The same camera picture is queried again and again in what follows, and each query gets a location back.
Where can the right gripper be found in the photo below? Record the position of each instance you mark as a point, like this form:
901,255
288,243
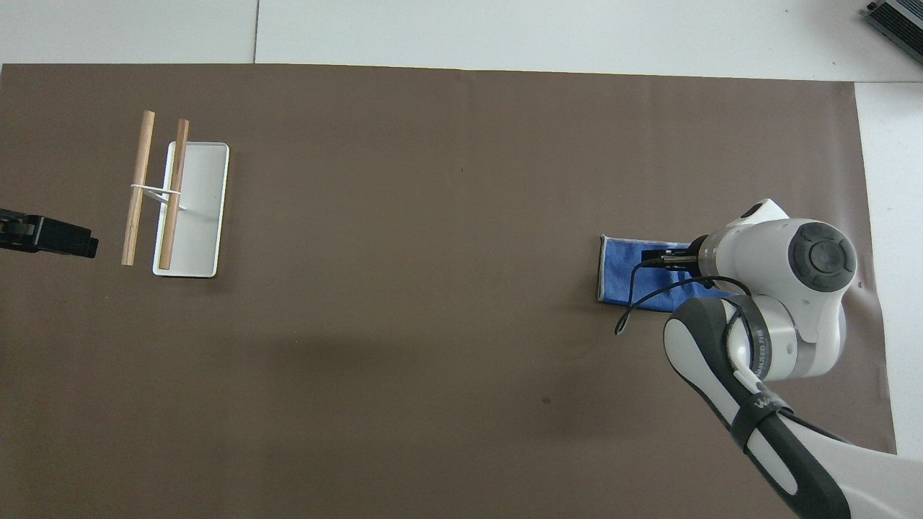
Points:
694,256

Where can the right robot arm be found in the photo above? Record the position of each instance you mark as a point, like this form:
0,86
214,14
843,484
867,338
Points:
786,288

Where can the blue towel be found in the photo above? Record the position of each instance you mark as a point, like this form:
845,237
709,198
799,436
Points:
616,270

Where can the grey metal device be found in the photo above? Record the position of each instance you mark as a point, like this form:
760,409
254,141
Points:
901,20

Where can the white rack with wooden bars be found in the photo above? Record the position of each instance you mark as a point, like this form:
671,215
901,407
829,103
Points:
198,209

